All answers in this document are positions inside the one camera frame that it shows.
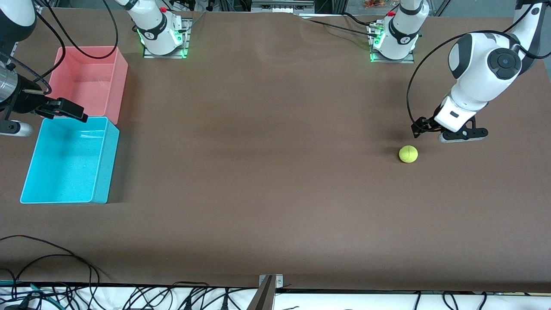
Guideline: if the yellow-green tennis ball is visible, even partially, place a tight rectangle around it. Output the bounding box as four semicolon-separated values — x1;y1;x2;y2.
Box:
399;145;418;164

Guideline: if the pink plastic bin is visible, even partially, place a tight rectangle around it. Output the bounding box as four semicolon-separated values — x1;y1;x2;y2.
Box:
40;46;129;125

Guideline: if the blue plastic bin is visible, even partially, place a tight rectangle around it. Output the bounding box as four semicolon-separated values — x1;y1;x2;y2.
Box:
20;116;120;205

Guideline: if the grey power strip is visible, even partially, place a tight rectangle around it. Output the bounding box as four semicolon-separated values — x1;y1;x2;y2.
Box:
251;0;316;13

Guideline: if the grey metal bar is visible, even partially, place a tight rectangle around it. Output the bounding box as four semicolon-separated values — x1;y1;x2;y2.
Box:
248;276;276;310

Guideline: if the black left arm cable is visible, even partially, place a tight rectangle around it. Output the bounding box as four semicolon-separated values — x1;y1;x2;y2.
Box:
407;2;539;126

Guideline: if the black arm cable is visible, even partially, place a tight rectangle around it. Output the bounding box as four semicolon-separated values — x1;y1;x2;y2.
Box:
407;2;539;126
0;11;66;95
41;0;118;60

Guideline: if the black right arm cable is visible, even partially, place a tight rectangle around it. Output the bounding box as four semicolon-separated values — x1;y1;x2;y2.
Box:
41;0;118;60
0;11;66;95

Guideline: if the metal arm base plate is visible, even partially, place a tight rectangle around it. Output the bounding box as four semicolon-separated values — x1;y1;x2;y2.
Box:
368;22;416;64
143;17;192;59

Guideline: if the long black cable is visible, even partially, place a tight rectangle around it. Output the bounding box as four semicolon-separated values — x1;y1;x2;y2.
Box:
0;235;111;302

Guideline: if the teal cable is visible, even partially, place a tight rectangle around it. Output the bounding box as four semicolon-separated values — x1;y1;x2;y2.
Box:
0;281;59;308

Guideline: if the small metal bracket plate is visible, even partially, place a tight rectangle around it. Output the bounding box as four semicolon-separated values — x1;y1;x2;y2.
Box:
259;274;284;288

